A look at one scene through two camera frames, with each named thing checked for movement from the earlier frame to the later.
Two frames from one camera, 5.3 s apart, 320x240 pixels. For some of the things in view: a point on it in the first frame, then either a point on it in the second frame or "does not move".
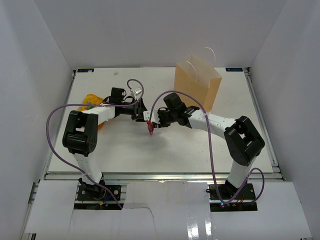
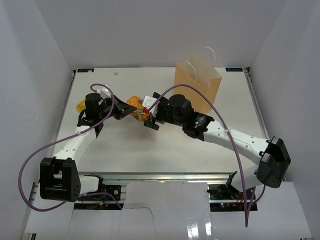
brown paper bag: x=198 y=79 does not move
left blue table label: x=85 y=70 does not move
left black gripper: x=138 y=109 to x=122 y=109
